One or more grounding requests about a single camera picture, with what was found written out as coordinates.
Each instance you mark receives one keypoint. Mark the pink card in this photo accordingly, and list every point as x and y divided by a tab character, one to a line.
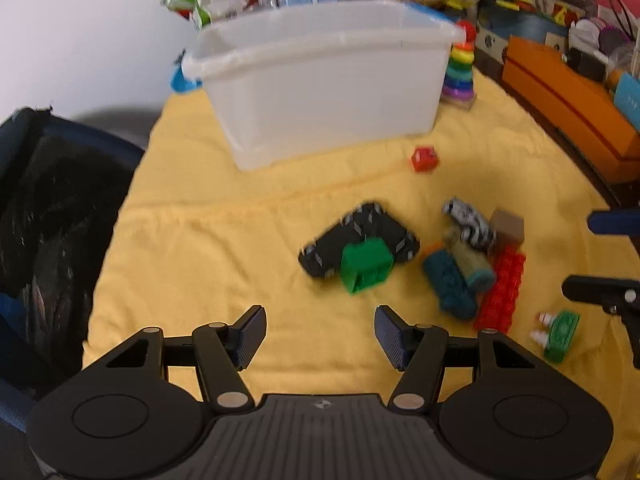
617	2

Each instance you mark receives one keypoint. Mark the blue plastic lid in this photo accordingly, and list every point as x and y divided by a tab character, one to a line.
182	80

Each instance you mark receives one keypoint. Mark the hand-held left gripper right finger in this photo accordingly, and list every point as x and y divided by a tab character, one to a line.
389	336

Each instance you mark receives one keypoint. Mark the green toy block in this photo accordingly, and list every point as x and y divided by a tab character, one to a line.
366	265

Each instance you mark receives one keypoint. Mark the zebra striped toy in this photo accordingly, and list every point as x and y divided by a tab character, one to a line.
470	222

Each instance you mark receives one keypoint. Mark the red toy cube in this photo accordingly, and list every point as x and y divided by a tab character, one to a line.
425	159

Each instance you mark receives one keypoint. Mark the brown toy block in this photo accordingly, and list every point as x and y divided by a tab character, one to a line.
508	227

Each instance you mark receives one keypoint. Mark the yellow cloth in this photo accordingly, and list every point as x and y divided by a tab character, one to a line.
215	240

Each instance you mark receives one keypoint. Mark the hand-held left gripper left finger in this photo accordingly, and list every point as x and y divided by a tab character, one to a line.
251	334

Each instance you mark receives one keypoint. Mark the green toy car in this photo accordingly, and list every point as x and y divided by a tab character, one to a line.
561	335

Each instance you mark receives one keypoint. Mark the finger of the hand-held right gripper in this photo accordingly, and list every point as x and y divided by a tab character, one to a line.
616	222
592	290

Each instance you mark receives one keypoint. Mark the teal knitted toy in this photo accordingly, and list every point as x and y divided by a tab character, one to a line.
449	282

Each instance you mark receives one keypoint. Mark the black toy road piece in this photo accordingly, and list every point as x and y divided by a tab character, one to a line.
372	225

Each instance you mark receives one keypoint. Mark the dark blue toy box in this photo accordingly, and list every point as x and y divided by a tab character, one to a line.
525	20

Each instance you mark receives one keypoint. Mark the white plastic container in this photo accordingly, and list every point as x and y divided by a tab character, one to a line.
320	80

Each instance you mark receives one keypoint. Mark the olive and blue toy cylinder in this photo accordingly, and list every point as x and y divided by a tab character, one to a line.
472	265

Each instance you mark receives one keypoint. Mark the orange box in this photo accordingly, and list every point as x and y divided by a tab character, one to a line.
570	105

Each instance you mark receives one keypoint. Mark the red studded toy brick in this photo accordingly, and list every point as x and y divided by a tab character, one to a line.
502	290

